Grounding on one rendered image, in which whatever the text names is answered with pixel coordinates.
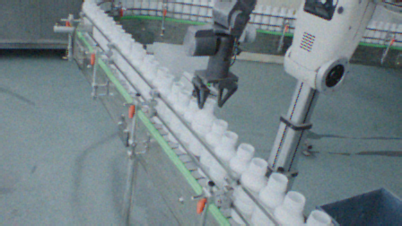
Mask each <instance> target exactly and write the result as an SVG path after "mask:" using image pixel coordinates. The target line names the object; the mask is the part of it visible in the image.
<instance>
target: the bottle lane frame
mask: <svg viewBox="0 0 402 226"><path fill-rule="evenodd" d="M81 43H82V46H83V55H84V56H85V57H86V59H84V60H83V68H81V65H79V67H80V70H81V72H82V73H83V75H84V77H85V78H86V79H87V81H88V83H89V84H90V85H91V86H92V84H93V73H94V65H92V57H91V55H86V54H85V52H86V51H93V48H92V46H90V44H89V43H88V42H87V40H86V39H85V38H84V37H83V36H81ZM106 78H109V86H99V89H98V91H97V94H105V93H106V90H105V89H106V87H107V88H108V95H104V96H98V98H99V100H100V102H101V103H102V104H103V107H105V109H106V110H107V112H109V115H110V117H111V119H112V120H113V121H114V123H115V125H116V126H117V128H118V123H119V118H120V117H122V118H124V120H125V122H126V123H127V125H128V130H129V134H128V140H127V144H128V145H129V146H130V144H129V143H128V141H129V139H130V135H131V130H132V124H133V118H132V117H129V112H130V107H123V103H128V102H133V98H131V97H130V94H128V93H127V91H126V89H124V87H123V85H122V84H121V83H119V81H118V80H117V78H116V77H115V76H114V74H113V73H112V72H111V70H109V68H108V67H107V66H106V64H104V62H103V60H102V59H101V58H99V62H98V85H103V84H106ZM144 113H145V112H143V111H142V110H141V109H139V110H138V121H137V127H136V132H135V140H136V141H137V142H138V141H145V139H146V134H147V132H148V133H149V134H150V138H149V142H146V143H147V144H148V153H144V154H137V155H136V158H137V159H138V161H139V162H140V165H142V167H143V169H144V170H145V172H146V174H147V175H148V177H149V178H150V180H151V181H152V182H153V185H154V186H155V187H156V189H157V191H159V194H160V195H161V197H162V199H163V202H165V204H166V205H167V207H169V210H170V211H171V214H172V215H173V216H174V218H175V219H176V221H177V223H178V224H179V226H198V221H199V218H200V215H201V213H197V205H198V201H195V202H191V201H190V197H191V196H196V195H200V194H201V192H202V189H203V188H202V187H201V186H200V185H199V183H198V182H197V181H198V179H195V178H194V177H193V175H192V174H191V173H190V172H191V171H193V170H188V168H187V167H185V163H187V162H185V163H183V162H182V161H181V160H180V159H179V156H180V155H179V156H178V155H177V154H175V152H174V151H173V149H171V148H170V146H169V145H168V142H166V141H165V140H164V138H163V137H162V135H161V134H160V133H159V132H158V130H159V129H156V128H155V127H154V126H153V124H152V123H151V121H150V120H148V119H149V117H146V116H145V114H144ZM146 143H139V144H138V145H137V146H136V147H135V152H144V149H145V144H146ZM199 179H200V178H199ZM220 208H221V207H217V206H216V204H210V205H209V211H208V214H207V216H206V222H205V226H231V224H230V223H229V222H228V219H231V217H229V218H225V216H224V215H223V213H222V212H221V211H220Z"/></svg>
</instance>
